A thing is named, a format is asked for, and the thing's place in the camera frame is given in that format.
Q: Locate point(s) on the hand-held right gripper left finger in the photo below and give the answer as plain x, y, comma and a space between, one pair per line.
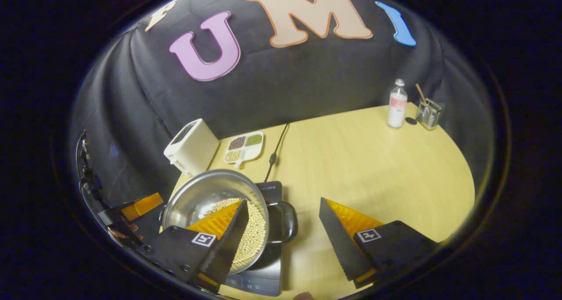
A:
232, 243

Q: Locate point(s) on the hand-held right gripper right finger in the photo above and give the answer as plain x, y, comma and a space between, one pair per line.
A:
338, 243

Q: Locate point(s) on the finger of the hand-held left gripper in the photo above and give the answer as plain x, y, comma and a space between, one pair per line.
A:
140, 205

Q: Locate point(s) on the black induction cooktop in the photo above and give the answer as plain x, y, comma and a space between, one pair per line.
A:
263, 278

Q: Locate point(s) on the stainless steel pot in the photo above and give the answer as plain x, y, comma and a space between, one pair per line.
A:
197, 194

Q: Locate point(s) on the pile of yellow soybeans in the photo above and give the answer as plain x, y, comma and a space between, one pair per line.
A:
254, 238

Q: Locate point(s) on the white toaster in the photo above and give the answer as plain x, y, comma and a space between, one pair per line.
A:
193, 148

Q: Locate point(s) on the white divided bean dish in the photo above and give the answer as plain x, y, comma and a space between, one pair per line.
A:
243, 148

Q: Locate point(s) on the black bottle cap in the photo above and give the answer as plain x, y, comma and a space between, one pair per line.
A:
411, 121

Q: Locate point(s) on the white bottle with pink label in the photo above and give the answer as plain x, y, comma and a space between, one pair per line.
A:
397, 106

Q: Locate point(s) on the clear glass holder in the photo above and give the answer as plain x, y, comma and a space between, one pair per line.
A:
429, 115

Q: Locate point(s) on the wooden stick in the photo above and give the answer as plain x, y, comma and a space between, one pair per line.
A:
420, 92

